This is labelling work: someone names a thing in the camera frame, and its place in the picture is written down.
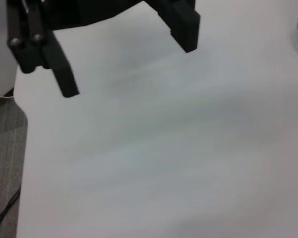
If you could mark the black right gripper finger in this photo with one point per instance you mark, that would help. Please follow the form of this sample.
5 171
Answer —
183 27
57 62

